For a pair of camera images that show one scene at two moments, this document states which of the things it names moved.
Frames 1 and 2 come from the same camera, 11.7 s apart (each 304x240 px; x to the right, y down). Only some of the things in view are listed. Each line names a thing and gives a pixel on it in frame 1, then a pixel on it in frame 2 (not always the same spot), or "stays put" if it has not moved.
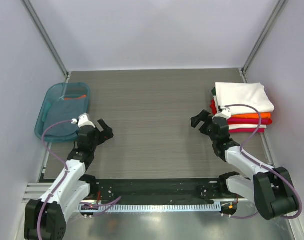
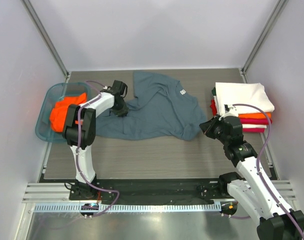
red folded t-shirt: x=213 y=107 stays put
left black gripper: x=107 y=130 → x=123 y=111
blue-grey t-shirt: x=65 y=110 → x=163 y=108
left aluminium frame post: x=30 y=10 stays put
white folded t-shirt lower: x=246 y=126 stays put
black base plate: x=158 y=189 stays put
